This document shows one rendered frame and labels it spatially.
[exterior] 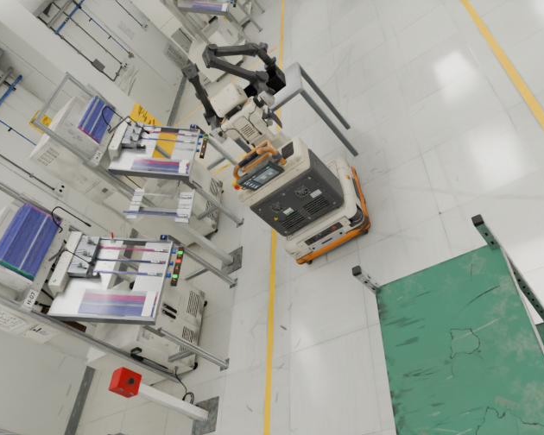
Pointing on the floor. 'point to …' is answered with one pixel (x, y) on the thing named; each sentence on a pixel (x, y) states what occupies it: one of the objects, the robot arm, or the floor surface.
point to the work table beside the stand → (293, 75)
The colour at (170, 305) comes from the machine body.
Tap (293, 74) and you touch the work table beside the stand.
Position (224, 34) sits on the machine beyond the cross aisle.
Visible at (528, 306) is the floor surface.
